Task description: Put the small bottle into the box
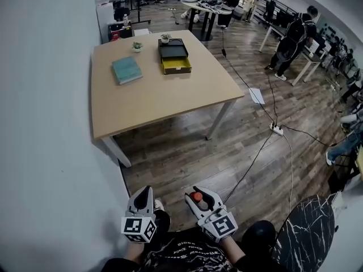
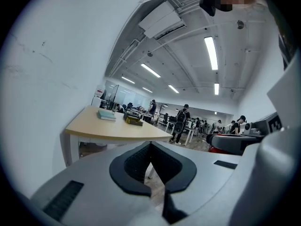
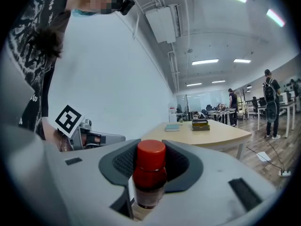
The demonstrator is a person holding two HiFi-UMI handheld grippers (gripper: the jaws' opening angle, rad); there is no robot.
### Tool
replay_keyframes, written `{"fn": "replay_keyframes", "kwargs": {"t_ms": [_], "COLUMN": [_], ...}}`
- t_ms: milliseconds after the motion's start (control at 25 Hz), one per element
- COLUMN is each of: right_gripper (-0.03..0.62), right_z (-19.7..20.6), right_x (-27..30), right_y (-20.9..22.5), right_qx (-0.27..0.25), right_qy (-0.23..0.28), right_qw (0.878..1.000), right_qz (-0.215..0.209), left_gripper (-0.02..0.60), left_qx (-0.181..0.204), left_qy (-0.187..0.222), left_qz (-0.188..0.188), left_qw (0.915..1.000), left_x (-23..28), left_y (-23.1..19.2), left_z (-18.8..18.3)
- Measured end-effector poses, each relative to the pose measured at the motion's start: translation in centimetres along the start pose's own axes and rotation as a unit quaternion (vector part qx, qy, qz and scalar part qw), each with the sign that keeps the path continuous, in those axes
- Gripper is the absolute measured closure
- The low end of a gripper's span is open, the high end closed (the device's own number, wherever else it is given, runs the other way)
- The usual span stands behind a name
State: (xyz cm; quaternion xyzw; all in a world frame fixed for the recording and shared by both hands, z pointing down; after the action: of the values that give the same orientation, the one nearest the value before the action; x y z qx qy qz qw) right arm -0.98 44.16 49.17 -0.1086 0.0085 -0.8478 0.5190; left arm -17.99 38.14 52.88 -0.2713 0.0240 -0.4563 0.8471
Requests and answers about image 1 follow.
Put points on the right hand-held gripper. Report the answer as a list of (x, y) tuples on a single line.
[(222, 225)]

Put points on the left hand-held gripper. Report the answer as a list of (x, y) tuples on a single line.
[(136, 226)]

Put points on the black and yellow drawer box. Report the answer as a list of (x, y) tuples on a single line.
[(171, 51)]

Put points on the person's right forearm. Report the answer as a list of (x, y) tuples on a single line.
[(232, 251)]

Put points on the person's left forearm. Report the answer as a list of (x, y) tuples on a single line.
[(136, 251)]

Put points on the clear plastic bottle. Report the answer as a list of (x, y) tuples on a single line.
[(125, 20)]

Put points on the person's white shoe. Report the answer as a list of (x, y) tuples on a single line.
[(158, 204)]

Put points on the person's left leg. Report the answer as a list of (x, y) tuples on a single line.
[(161, 222)]

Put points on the person's leg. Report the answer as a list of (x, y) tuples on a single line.
[(161, 222), (259, 232)]

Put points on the person's black printed shirt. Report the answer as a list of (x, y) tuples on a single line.
[(187, 254)]

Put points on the person's right leg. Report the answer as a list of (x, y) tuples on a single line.
[(259, 232)]

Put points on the white power strip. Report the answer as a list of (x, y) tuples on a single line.
[(276, 129)]

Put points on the black marble round table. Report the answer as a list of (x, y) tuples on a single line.
[(306, 237)]

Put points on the light wooden table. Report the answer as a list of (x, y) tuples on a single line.
[(170, 95)]

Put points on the white paper sheet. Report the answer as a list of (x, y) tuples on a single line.
[(256, 95)]

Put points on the teal book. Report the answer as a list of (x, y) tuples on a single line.
[(126, 70)]

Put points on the small potted plant white pot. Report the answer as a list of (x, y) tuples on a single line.
[(137, 46), (165, 38)]

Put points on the black bin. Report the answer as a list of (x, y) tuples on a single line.
[(120, 33)]

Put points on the white desk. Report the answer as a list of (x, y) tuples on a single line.
[(307, 59)]

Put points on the white cabinet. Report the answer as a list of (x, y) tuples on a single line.
[(104, 21)]

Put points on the round cluttered table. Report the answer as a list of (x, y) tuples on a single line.
[(208, 7)]

